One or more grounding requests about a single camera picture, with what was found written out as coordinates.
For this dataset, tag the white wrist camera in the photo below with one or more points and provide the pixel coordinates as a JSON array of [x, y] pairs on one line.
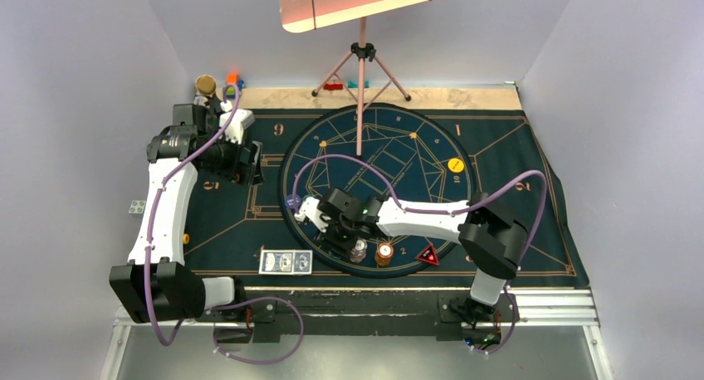
[[235, 132], [310, 213]]

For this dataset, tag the dark green poker mat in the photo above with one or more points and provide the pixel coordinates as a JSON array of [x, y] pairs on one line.
[[228, 225]]

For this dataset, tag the colourful toy blocks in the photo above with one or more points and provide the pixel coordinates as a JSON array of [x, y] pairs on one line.
[[233, 79]]

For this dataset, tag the gold round lid jar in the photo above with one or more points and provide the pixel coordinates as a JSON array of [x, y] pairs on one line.
[[205, 85]]

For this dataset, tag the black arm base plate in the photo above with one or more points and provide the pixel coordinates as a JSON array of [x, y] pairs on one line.
[[444, 315]]

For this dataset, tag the red toy block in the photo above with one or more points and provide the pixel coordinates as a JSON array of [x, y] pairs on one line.
[[333, 85]]

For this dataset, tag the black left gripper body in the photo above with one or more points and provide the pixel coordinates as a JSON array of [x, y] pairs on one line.
[[222, 158]]

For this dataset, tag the teal toy block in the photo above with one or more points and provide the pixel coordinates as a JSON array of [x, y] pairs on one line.
[[352, 84]]

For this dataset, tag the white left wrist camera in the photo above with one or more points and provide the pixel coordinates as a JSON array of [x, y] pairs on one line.
[[235, 132]]

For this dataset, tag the pink tripod stand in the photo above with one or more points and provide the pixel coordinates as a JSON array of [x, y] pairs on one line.
[[365, 52]]

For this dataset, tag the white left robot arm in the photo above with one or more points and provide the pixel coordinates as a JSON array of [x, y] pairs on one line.
[[155, 278]]

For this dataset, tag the round dark blue mat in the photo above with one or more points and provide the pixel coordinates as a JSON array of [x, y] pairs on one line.
[[406, 149]]

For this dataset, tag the purple white poker chip stack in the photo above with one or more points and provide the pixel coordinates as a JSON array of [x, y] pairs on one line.
[[358, 252]]

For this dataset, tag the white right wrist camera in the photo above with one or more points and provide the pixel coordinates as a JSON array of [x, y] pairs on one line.
[[310, 213]]

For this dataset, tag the red triangle dealer marker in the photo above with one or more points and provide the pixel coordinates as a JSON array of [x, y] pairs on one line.
[[428, 255]]

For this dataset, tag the blue playing card deck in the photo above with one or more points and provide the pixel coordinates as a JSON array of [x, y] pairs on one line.
[[285, 262]]

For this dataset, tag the grey toy brick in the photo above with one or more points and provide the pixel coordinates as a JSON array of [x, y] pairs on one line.
[[137, 207]]

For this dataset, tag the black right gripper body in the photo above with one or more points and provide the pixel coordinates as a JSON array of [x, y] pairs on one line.
[[339, 236]]

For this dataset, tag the blue small blind button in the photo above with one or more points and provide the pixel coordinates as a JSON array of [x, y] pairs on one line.
[[293, 201]]

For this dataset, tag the orange poker chip stack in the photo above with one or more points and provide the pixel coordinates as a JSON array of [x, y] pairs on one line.
[[384, 254]]

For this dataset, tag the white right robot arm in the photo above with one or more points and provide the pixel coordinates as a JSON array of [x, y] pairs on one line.
[[492, 237]]

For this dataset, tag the yellow big blind button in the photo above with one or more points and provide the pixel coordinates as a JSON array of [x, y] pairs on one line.
[[456, 165]]

